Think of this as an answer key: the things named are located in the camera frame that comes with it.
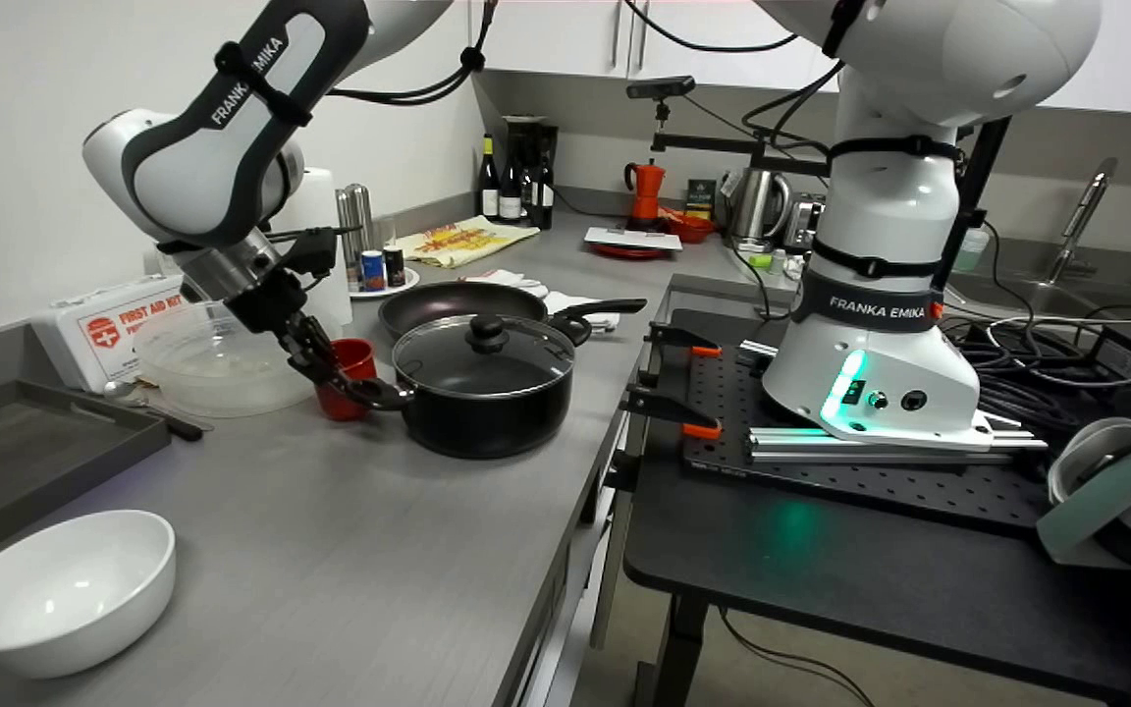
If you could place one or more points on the white wall cabinet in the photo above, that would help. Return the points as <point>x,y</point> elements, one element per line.
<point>566,31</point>

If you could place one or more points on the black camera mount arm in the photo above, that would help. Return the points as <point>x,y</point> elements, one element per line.
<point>737,145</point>

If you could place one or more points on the tall steel grinder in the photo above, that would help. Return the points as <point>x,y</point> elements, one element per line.
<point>353,217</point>

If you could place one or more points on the black clamp with orange grip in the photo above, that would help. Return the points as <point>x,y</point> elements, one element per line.
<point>667,412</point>
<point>683,340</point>

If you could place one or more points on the steel frying pan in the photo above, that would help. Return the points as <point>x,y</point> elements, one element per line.
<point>488,353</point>

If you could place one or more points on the white ceramic bowl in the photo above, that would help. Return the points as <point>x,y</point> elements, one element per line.
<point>58,590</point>

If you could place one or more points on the dark spice jar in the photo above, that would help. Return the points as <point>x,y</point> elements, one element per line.
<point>395,270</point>

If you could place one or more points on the red flat plate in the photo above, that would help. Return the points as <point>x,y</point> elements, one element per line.
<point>631,243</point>

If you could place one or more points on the small red mug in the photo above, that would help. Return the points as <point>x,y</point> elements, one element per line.
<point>693,225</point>

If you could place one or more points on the red plastic cup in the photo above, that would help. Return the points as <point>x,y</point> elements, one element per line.
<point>353,353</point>

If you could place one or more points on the yellow cloth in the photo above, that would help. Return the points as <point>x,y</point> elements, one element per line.
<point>462,240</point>

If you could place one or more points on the black cooking pot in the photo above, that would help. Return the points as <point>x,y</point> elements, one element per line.
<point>488,418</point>

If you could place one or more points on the steel kettle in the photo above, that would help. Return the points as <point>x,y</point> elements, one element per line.
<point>760,207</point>

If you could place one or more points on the black frying pan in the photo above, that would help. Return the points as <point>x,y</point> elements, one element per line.
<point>462,304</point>

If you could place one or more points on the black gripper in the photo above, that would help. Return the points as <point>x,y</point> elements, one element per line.
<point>264,301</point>

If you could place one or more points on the white round plate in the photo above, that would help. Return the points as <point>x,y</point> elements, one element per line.
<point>401,289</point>

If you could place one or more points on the grey rounded device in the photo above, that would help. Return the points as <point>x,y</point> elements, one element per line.
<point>1117,495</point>

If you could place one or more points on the white first aid box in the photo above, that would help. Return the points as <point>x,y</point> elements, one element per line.
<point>106,336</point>

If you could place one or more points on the blue label spice jar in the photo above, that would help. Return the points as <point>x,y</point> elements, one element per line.
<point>370,270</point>

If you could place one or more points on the steel sink faucet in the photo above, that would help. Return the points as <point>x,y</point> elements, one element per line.
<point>1073,229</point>

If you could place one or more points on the aluminium mounting rail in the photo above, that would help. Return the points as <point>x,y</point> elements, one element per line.
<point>891,445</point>

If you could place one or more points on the orange moka pot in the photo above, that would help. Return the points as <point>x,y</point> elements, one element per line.
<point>644,190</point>

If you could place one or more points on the dark glass bottle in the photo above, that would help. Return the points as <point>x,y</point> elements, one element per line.
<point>488,182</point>
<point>543,190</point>
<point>511,190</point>

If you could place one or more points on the dark grey tray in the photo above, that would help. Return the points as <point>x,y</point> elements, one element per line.
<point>28,454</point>

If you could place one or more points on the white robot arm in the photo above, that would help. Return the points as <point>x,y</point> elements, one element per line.
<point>905,221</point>

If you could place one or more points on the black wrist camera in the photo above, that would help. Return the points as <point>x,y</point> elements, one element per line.
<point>311,249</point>

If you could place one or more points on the black perforated table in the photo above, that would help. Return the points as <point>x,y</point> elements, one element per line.
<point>879,563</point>

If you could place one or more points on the clear plastic bowl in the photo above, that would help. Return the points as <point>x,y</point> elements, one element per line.
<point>217,380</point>

